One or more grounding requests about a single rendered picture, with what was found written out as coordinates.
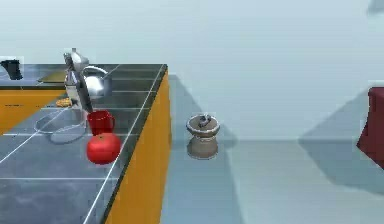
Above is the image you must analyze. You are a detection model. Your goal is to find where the red tomato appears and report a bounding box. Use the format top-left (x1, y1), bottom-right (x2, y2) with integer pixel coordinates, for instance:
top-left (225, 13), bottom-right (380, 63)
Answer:
top-left (86, 132), bottom-right (122, 166)

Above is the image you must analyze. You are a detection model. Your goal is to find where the dark red armchair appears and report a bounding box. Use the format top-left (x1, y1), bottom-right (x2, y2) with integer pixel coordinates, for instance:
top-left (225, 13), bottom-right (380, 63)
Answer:
top-left (356, 86), bottom-right (384, 170)

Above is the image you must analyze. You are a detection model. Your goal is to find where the clear glass bowl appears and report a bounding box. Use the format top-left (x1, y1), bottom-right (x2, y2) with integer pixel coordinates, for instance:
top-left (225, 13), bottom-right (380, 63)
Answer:
top-left (34, 108), bottom-right (91, 145)

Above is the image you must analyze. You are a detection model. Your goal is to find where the black toaster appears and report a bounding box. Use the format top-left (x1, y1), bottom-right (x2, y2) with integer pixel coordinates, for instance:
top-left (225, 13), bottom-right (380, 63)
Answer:
top-left (0, 59), bottom-right (24, 81)

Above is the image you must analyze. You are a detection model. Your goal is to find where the orange kitchen counter tiled top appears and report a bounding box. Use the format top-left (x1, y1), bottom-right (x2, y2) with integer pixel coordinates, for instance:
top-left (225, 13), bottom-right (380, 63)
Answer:
top-left (0, 63), bottom-right (172, 224)

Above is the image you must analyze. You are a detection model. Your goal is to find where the silver coffee machine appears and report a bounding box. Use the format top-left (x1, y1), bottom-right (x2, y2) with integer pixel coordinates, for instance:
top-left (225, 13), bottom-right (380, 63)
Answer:
top-left (63, 48), bottom-right (94, 114)

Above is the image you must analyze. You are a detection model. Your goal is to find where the silver metal kettle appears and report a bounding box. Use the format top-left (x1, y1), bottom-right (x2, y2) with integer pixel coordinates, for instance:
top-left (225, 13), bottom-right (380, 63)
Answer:
top-left (81, 65), bottom-right (113, 100)

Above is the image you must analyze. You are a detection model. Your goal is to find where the red mug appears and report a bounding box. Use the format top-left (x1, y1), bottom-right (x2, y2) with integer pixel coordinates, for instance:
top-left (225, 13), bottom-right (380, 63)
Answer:
top-left (86, 110), bottom-right (116, 136)

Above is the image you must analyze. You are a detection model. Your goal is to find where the brown bread piece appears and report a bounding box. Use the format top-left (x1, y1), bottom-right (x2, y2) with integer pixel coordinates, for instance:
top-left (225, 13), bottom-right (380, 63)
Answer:
top-left (55, 97), bottom-right (73, 108)

